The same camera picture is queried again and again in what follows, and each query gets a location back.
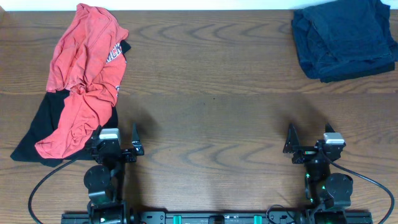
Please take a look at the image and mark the folded navy shorts stack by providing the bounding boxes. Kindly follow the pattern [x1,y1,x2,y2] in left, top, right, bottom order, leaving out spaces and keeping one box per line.
[292,9,396,83]

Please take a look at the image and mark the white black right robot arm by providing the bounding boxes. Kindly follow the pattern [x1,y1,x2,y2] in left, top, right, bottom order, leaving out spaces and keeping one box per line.
[283,124,353,223]

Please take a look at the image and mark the navy blue shorts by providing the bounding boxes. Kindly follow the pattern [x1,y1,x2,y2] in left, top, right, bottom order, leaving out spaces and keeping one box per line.
[298,0,397,63]

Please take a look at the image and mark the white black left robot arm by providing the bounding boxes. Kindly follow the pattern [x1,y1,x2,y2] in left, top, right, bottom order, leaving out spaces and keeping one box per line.
[83,124,144,224]

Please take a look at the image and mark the red t-shirt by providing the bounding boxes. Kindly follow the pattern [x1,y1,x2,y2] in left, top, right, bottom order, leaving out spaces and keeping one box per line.
[35,3,129,159]

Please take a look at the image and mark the black garment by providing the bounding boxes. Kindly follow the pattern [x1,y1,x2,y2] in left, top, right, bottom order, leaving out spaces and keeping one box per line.
[11,40,131,167]

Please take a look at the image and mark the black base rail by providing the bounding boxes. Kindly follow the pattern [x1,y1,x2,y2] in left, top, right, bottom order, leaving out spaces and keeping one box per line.
[61,210,373,224]

